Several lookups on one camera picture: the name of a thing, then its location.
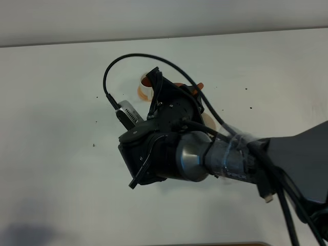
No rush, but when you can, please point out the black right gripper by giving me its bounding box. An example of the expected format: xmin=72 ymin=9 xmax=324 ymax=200
xmin=146 ymin=67 xmax=204 ymax=132

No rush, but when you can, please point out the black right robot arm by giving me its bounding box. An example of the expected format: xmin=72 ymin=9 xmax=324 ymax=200
xmin=119 ymin=68 xmax=327 ymax=206

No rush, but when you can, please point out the beige teapot coaster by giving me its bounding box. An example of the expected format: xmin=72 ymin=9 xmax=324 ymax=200
xmin=202 ymin=112 xmax=217 ymax=131

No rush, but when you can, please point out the far orange coaster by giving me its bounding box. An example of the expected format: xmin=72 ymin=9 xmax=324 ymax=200
xmin=137 ymin=87 xmax=153 ymax=102

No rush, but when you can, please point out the far white teacup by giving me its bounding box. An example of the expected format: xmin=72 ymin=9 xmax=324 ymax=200
xmin=139 ymin=74 xmax=153 ymax=94

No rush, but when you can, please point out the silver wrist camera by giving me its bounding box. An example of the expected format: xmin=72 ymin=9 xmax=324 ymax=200
xmin=115 ymin=100 xmax=144 ymax=130

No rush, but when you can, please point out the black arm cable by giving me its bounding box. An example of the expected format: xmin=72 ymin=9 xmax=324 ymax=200
xmin=102 ymin=53 xmax=328 ymax=246

